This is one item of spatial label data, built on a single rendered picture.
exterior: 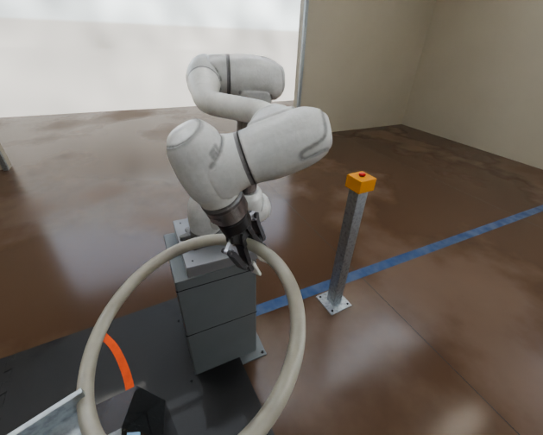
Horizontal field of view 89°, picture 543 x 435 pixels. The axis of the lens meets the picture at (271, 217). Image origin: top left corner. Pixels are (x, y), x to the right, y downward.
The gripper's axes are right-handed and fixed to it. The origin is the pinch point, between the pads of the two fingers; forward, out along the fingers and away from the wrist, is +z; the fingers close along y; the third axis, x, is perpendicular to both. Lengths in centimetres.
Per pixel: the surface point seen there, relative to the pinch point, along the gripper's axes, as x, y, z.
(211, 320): -49, 12, 73
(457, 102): 20, -603, 300
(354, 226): -4, -79, 83
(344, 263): -8, -66, 111
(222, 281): -43, -4, 52
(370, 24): -153, -592, 139
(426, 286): 45, -106, 181
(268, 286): -65, -39, 142
